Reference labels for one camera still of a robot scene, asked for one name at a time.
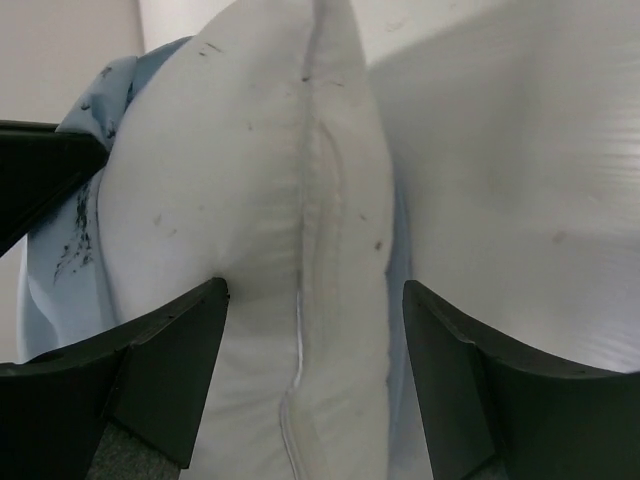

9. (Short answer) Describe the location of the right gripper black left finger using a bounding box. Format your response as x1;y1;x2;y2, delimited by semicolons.
1;278;229;479

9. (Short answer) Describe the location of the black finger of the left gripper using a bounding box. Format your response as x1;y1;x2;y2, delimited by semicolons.
1;120;108;254

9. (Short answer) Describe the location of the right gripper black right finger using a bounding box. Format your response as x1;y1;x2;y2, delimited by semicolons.
403;280;639;479

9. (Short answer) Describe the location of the light blue pillowcase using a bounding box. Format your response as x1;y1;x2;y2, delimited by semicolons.
17;39;186;362

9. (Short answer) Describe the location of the white pillow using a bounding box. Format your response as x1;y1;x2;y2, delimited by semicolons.
98;1;394;479

